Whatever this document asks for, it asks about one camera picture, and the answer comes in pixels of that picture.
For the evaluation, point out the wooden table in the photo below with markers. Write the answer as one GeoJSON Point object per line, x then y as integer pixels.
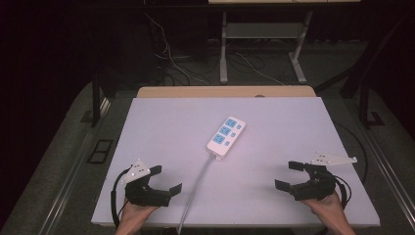
{"type": "Point", "coordinates": [195, 92]}

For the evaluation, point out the person's left hand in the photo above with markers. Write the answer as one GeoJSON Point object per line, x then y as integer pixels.
{"type": "Point", "coordinates": [133, 217]}

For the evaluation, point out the black metal stand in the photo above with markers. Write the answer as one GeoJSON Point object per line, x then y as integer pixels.
{"type": "Point", "coordinates": [364, 104]}

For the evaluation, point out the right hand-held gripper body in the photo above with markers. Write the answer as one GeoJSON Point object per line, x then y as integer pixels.
{"type": "Point", "coordinates": [318, 187]}

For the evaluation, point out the black floor frame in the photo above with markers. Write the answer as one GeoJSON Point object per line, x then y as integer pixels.
{"type": "Point", "coordinates": [100, 151]}

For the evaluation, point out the grey metal desk frame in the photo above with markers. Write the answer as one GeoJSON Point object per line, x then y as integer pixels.
{"type": "Point", "coordinates": [223, 58]}

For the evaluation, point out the person's right hand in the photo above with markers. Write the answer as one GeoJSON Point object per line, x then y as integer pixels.
{"type": "Point", "coordinates": [329, 212]}

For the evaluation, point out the aluminium floor rail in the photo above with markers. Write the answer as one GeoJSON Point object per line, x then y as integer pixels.
{"type": "Point", "coordinates": [391, 173]}
{"type": "Point", "coordinates": [70, 182]}

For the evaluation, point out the white power strip blue sockets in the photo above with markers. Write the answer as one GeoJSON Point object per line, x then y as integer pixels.
{"type": "Point", "coordinates": [225, 136]}

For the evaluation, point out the white foam board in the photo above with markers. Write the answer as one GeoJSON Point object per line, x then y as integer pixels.
{"type": "Point", "coordinates": [254, 182]}

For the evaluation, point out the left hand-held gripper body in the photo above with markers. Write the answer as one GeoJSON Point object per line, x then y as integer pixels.
{"type": "Point", "coordinates": [143, 196]}

